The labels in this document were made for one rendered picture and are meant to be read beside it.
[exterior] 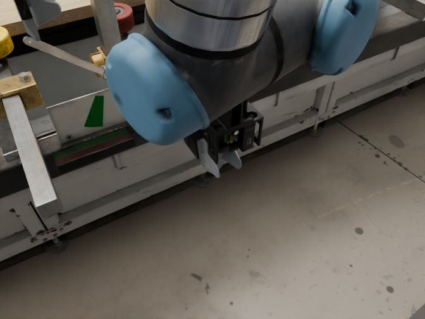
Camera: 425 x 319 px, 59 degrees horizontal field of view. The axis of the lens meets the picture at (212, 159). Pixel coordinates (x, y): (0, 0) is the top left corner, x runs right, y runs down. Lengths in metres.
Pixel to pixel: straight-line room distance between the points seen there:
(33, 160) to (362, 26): 0.50
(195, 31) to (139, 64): 0.04
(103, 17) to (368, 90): 1.49
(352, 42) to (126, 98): 0.18
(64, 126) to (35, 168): 0.24
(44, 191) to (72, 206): 0.84
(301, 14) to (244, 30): 0.10
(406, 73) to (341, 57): 1.89
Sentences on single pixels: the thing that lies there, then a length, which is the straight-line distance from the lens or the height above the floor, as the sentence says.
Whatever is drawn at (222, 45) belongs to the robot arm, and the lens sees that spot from 0.21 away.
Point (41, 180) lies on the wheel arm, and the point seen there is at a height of 0.85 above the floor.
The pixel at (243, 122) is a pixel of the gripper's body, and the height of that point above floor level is 0.97.
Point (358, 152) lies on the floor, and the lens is 1.90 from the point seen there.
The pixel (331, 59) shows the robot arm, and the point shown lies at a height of 1.12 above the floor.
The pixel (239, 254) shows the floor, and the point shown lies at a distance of 1.46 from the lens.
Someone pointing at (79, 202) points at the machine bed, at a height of 0.19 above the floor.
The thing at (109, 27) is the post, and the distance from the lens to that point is 0.78.
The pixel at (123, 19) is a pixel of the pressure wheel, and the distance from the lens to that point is 0.85.
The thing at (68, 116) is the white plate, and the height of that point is 0.77.
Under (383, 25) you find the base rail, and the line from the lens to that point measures 1.36.
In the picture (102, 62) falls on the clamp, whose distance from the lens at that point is 0.80.
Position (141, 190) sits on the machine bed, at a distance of 1.45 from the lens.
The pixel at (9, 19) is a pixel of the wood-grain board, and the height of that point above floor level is 0.90.
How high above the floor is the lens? 1.28
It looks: 47 degrees down
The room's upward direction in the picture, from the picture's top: straight up
